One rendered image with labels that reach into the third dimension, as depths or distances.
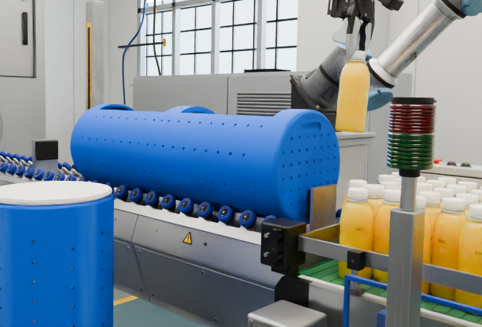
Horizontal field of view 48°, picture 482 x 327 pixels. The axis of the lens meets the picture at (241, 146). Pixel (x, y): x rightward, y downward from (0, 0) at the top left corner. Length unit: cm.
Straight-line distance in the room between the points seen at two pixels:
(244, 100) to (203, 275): 223
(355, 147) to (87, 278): 105
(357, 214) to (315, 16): 347
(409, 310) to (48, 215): 74
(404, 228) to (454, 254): 26
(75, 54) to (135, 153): 526
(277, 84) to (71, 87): 381
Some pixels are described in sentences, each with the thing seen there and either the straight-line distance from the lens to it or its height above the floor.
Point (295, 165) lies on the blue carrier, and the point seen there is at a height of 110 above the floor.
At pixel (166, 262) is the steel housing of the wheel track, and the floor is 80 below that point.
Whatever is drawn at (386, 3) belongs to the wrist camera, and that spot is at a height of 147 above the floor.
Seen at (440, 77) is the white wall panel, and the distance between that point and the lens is 422.
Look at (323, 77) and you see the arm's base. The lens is 186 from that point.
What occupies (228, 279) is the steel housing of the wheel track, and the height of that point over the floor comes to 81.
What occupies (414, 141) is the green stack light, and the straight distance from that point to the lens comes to 77.
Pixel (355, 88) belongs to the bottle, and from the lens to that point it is 122.
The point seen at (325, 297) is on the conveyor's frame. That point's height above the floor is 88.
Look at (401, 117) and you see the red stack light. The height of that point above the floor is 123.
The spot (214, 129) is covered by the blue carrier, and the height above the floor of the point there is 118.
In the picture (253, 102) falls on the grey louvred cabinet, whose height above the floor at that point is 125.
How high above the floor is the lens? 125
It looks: 5 degrees down
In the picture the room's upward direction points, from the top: 1 degrees clockwise
